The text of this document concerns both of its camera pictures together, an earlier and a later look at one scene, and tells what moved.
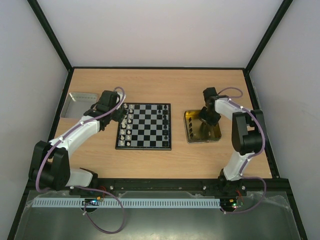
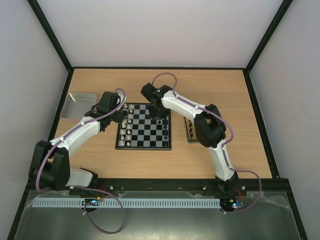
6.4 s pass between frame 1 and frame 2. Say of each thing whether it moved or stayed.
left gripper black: stayed
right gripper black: moved
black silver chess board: stayed
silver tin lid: stayed
